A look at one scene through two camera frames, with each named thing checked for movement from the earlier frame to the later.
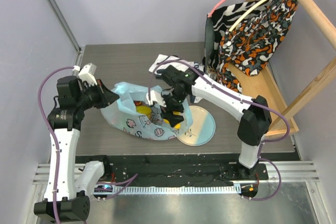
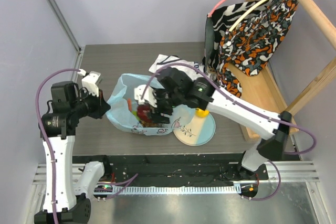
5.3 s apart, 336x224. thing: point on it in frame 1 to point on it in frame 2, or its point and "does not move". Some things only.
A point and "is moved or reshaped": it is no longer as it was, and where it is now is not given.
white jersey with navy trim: [163, 61] does not move
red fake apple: [137, 103] to [142, 113]
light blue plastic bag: [122, 115] is moved or reshaped
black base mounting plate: [179, 170] does not move
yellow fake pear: [177, 126] to [202, 113]
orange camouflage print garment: [250, 45] does not move
